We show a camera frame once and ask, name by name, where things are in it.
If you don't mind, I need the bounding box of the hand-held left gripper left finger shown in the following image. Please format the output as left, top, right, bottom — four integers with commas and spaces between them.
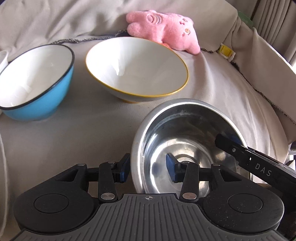
55, 153, 131, 203

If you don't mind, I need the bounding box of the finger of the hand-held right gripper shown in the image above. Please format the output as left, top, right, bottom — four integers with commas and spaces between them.
215, 134, 253, 163

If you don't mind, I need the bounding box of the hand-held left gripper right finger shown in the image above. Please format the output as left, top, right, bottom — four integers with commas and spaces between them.
166, 152, 241, 204

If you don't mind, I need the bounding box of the stainless steel bowl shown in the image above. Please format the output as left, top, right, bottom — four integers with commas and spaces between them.
131, 98, 254, 194

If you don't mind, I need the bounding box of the white bowl with yellow rim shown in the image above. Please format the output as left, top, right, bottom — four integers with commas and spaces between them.
85, 37, 189, 104

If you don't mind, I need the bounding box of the blue bowl with black rim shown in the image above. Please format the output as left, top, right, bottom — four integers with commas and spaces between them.
0, 44, 75, 121

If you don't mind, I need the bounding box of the plain white bowl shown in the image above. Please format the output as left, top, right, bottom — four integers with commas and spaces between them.
0, 49, 10, 73

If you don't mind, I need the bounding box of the yellow white plastic clip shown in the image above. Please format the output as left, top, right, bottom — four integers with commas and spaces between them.
218, 43, 236, 62

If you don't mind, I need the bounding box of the green object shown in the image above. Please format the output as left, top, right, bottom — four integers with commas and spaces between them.
238, 11, 254, 29

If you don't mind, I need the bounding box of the beige curtain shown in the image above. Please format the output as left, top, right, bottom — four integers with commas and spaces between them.
252, 0, 296, 70

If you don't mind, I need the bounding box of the pink plush toy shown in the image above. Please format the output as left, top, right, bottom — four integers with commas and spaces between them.
126, 9, 201, 55

